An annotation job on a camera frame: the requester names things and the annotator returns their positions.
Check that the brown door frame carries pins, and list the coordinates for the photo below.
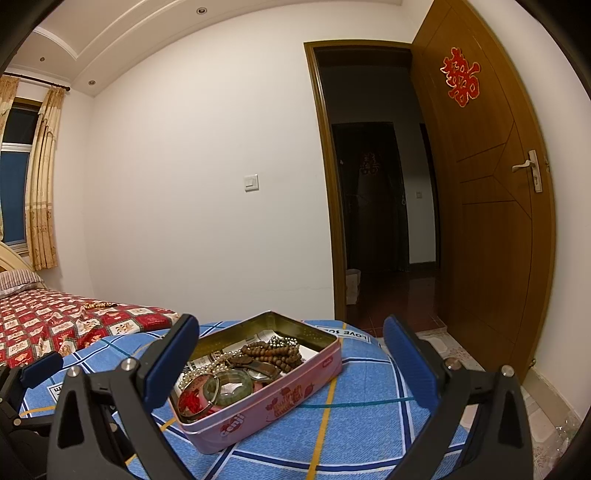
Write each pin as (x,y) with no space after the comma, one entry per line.
(323,184)

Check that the brown wooden door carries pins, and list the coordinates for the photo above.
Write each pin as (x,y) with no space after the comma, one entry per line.
(485,230)

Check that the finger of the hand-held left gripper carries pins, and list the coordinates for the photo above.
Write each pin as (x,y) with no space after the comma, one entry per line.
(39,369)

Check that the blue plaid cloth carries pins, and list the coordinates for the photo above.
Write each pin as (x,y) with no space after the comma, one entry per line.
(360,415)

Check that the white light switch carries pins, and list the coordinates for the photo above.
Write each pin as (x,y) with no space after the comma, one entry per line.
(251,182)

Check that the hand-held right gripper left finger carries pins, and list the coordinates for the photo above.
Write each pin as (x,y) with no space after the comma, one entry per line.
(171,360)

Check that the dark hallway door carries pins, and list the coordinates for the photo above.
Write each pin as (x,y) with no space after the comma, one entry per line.
(369,221)

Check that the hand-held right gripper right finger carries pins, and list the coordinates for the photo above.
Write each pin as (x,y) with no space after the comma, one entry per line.
(411,364)

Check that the pink tin box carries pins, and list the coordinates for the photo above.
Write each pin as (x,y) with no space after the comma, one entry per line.
(277,406)

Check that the red paper door decoration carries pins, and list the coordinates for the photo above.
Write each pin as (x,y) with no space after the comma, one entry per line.
(459,78)

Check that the dark curtain rod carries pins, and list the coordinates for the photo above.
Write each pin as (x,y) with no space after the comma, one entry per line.
(37,81)

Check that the window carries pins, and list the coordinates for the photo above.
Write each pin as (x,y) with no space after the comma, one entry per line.
(16,194)

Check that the green jade bangle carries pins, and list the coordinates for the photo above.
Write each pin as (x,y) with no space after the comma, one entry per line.
(210,390)

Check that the red patterned bedspread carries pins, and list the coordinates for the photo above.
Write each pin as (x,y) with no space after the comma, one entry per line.
(46,318)

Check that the beige patterned curtain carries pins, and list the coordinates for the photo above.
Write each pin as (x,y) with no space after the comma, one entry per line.
(44,184)
(7,106)

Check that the cream headboard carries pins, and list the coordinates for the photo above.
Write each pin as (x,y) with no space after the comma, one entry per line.
(11,258)

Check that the striped pillow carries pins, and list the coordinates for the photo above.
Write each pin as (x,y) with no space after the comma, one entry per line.
(18,279)

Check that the dark brown pendant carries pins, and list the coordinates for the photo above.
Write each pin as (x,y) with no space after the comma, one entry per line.
(263,369)

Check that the white waste bin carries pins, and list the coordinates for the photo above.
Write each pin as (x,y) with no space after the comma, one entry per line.
(353,286)

